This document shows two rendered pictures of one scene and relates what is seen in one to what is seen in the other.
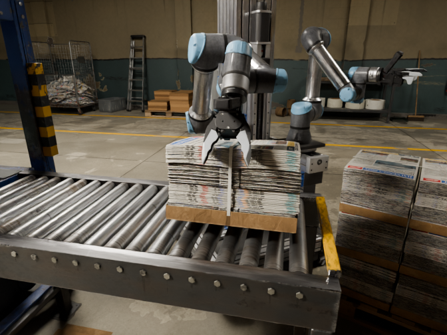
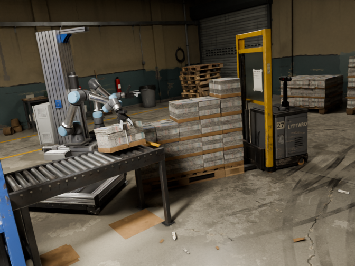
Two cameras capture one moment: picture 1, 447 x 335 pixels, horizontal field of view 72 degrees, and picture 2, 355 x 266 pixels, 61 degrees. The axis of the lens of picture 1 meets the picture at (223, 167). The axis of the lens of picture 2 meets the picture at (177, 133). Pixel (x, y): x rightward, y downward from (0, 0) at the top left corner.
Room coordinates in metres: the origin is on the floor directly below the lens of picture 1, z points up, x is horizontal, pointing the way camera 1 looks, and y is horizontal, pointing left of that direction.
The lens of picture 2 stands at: (-1.36, 1.72, 1.62)
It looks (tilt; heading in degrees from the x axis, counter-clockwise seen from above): 14 degrees down; 311
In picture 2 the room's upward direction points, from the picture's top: 5 degrees counter-clockwise
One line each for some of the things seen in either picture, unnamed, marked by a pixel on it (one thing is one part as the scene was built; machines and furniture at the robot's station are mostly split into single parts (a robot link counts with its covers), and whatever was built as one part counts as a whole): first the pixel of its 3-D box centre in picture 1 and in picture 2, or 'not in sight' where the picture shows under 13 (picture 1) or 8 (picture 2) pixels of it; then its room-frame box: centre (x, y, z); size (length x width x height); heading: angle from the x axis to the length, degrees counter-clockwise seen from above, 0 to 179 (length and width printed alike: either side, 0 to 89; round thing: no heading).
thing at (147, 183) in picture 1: (157, 195); (76, 161); (1.22, 0.28, 0.74); 1.34 x 0.05 x 0.12; 78
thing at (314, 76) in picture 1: (314, 76); (96, 99); (1.94, -0.54, 1.19); 0.15 x 0.12 x 0.55; 141
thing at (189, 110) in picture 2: not in sight; (183, 110); (1.10, -1.25, 0.95); 0.38 x 0.29 x 0.23; 147
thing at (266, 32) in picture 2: not in sight; (267, 101); (0.25, -1.92, 0.97); 0.09 x 0.09 x 1.75; 56
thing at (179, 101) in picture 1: (174, 103); not in sight; (7.68, 1.20, 0.28); 1.20 x 0.83 x 0.57; 78
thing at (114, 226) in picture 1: (126, 215); (85, 163); (0.97, 0.34, 0.77); 0.47 x 0.05 x 0.05; 168
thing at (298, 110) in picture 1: (301, 113); (97, 117); (1.84, -0.46, 0.98); 0.13 x 0.12 x 0.14; 141
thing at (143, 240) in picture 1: (161, 219); (99, 159); (0.94, 0.21, 0.77); 0.47 x 0.05 x 0.05; 168
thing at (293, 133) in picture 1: (298, 133); (99, 126); (1.84, -0.46, 0.87); 0.15 x 0.15 x 0.10
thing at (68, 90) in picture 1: (63, 78); not in sight; (8.05, 3.99, 0.85); 1.21 x 0.83 x 1.71; 78
